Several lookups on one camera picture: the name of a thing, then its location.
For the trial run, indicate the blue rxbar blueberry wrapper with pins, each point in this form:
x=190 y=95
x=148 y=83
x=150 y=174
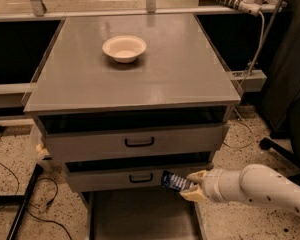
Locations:
x=175 y=182

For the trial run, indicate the black office chair base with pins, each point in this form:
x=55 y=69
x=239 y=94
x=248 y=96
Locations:
x=287 y=144

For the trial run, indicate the grey drawer cabinet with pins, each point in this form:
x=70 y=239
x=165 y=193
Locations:
x=177 y=81

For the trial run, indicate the lower grey drawer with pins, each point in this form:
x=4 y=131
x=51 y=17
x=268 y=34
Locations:
x=127 y=178

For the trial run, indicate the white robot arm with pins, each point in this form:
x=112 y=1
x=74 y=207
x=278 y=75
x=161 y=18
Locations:
x=255 y=184

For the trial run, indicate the black metal floor bar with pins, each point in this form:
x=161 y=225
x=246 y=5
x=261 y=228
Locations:
x=21 y=201

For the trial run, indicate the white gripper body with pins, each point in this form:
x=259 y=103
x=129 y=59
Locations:
x=212 y=184

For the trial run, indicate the white paper bowl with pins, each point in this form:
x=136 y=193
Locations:
x=124 y=49

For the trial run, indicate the grey drawer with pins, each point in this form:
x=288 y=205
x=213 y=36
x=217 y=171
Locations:
x=127 y=178
x=128 y=143

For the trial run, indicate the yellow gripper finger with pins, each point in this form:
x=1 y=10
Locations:
x=193 y=194
x=197 y=177

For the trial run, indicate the upper grey drawer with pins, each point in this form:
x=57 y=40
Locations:
x=128 y=143

